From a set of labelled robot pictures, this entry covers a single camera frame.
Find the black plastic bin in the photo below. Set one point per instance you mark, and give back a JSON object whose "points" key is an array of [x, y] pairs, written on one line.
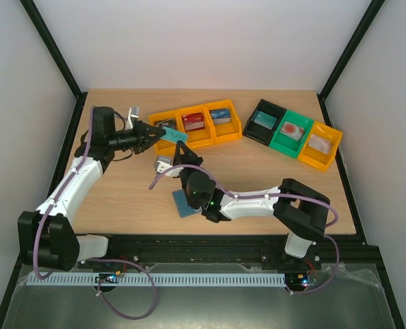
{"points": [[259, 133]]}

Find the yellow bin left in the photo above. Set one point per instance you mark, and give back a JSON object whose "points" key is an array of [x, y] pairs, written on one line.
{"points": [[163, 147]]}

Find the teal VIP credit card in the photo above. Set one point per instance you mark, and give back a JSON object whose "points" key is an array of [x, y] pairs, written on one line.
{"points": [[174, 136]]}

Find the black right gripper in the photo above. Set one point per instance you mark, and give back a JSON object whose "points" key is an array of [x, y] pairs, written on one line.
{"points": [[187, 164]]}

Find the black left frame post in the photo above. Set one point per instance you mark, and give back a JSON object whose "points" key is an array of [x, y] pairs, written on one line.
{"points": [[49, 42]]}

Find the black corner frame post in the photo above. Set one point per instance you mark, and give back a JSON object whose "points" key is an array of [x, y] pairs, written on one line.
{"points": [[357, 36]]}

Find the teal card stack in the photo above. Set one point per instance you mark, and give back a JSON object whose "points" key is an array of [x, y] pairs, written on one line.
{"points": [[265, 120]]}

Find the black card stack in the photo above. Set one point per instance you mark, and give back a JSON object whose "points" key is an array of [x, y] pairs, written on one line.
{"points": [[169, 123]]}

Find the green plastic bin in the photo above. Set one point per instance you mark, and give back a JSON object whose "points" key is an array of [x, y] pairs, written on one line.
{"points": [[286, 145]]}

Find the blue card holder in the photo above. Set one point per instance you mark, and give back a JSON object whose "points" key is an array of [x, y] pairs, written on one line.
{"points": [[182, 206]]}

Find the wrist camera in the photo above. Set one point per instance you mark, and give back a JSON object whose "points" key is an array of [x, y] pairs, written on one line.
{"points": [[133, 116], [162, 163]]}

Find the yellow bin right group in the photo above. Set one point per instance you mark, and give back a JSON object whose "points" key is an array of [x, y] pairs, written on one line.
{"points": [[315, 158]]}

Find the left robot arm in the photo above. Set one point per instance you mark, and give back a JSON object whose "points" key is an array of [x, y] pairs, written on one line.
{"points": [[46, 236]]}

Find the white slotted cable duct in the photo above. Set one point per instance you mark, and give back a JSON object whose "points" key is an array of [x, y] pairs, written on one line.
{"points": [[161, 280]]}

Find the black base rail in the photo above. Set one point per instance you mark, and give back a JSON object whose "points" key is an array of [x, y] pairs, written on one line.
{"points": [[268, 251]]}

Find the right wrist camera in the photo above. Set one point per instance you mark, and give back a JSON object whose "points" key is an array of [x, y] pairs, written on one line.
{"points": [[162, 163]]}

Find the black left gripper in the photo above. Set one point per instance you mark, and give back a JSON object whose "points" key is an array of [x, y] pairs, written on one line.
{"points": [[144, 140]]}

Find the blue card stack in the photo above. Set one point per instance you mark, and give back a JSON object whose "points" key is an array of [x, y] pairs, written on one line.
{"points": [[220, 116]]}

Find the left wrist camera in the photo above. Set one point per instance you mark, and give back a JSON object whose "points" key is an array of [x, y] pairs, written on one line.
{"points": [[133, 116]]}

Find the red circle card stack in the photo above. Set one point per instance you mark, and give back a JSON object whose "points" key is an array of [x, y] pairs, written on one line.
{"points": [[292, 131]]}

